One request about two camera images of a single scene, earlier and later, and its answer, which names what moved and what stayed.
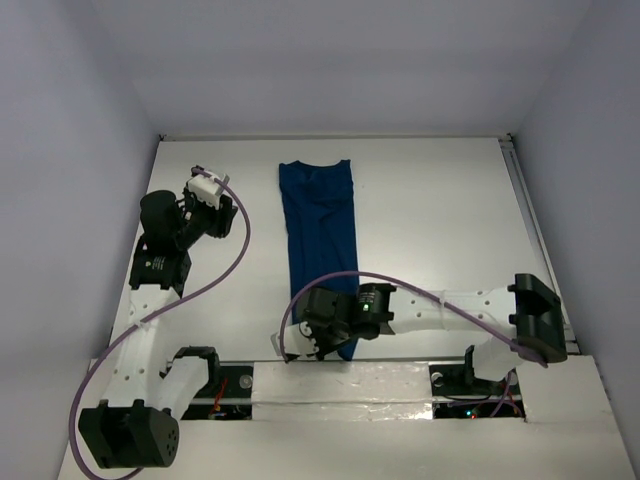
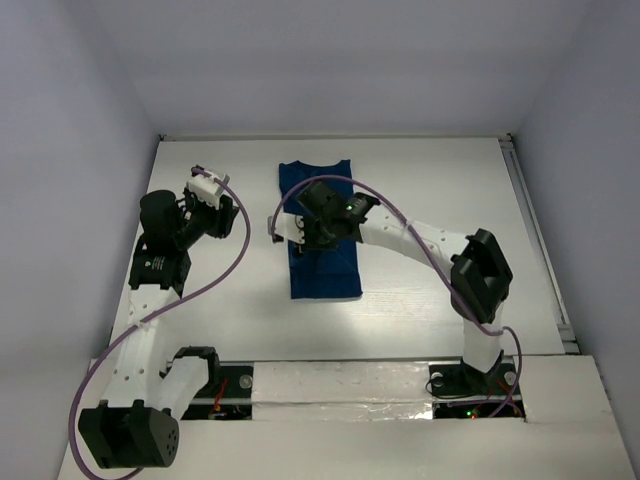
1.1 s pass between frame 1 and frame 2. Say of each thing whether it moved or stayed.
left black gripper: stayed
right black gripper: moved
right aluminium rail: stayed
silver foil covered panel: stayed
